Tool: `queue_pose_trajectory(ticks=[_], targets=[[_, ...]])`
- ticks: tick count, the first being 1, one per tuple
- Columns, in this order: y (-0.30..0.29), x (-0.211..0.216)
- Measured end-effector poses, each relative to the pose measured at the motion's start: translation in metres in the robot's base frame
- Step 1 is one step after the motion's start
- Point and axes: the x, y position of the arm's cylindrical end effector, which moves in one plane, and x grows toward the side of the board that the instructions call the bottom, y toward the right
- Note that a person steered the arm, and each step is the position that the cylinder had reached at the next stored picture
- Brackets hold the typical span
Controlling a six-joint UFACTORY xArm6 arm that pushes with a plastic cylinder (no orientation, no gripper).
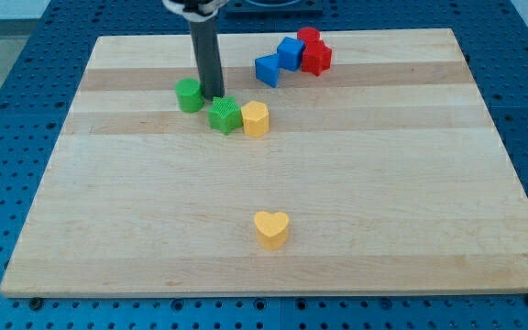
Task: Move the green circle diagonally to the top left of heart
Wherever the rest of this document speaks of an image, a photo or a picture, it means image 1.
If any green star block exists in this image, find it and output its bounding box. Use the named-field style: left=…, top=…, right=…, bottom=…
left=207, top=96, right=243, bottom=135

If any blue angular block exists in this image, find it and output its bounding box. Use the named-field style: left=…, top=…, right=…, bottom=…
left=255, top=54, right=280, bottom=88

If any red cylinder block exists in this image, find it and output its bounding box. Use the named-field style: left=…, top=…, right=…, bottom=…
left=297, top=27, right=321, bottom=45

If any red star block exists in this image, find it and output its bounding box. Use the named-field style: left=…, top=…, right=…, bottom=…
left=301, top=40, right=332, bottom=76

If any wooden board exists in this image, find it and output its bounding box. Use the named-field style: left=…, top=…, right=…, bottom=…
left=0, top=28, right=528, bottom=298

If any blue cube block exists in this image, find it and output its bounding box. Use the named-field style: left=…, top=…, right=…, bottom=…
left=277, top=37, right=305, bottom=72

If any yellow heart block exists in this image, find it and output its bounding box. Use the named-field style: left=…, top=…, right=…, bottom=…
left=253, top=211, right=290, bottom=251

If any yellow hexagon block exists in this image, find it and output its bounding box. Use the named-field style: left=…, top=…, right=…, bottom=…
left=241, top=101, right=270, bottom=138

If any dark blue base fixture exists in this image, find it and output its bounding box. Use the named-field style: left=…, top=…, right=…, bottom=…
left=224, top=0, right=324, bottom=15

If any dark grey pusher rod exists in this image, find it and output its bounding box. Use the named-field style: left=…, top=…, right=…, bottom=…
left=190, top=17, right=225, bottom=100

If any green cylinder block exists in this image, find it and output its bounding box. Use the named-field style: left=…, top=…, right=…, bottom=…
left=175, top=78, right=204, bottom=113

